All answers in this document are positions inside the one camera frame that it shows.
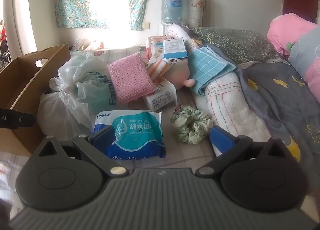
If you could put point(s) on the grey leaf-pattern pillow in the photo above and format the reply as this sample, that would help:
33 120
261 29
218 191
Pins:
235 43

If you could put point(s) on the green floral scrunchie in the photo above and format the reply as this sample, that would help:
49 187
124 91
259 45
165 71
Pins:
190 127

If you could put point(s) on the wall socket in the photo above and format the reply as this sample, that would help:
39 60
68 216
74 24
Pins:
146 25

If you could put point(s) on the checked printed bed sheet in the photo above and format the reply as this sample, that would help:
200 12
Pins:
180 155

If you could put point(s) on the grey blanket with yellow prints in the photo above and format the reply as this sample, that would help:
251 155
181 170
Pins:
282 105

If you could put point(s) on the green printed white plastic bag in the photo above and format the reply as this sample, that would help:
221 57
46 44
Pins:
87 89

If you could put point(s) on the white water dispenser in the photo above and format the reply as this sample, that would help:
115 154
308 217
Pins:
163 29

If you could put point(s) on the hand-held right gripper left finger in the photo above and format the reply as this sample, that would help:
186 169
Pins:
101 136

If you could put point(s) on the pink sponge cloth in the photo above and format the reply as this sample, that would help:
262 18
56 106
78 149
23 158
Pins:
130 77

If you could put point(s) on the orange and white tissue pack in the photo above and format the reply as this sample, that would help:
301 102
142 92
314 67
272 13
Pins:
157 49

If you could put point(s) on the blue and white box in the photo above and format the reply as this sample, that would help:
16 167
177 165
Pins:
175 47

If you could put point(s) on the beige plush doll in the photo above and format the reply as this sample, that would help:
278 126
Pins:
178 72

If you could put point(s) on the plain white plastic bag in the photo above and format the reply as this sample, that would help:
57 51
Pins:
55 115

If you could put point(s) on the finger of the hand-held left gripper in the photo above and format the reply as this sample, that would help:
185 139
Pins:
23 120

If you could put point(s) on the blue checked cloth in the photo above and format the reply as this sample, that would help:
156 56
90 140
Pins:
210 69

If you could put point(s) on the orange striped white cloth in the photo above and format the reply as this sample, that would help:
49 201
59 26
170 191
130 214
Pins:
158 69

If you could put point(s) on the white yogurt cup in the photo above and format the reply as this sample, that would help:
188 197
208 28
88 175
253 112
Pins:
160 97

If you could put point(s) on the brown cardboard box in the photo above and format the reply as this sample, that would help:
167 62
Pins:
25 77

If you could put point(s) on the blue water jug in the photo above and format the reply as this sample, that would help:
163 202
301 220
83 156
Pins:
172 7

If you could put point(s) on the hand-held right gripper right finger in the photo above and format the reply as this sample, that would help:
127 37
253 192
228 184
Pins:
221 141

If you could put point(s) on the pink pillow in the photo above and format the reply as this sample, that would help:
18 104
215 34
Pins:
287 28

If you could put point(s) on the blue wet wipes pack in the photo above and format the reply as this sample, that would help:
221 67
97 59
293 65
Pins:
135 132

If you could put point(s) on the patterned cylinder canister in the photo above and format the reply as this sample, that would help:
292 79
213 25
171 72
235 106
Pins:
197 9

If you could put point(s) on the white towel with coloured stitching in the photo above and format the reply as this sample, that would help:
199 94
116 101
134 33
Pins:
230 110

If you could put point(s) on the grey and pink quilt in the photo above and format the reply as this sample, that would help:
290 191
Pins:
307 54

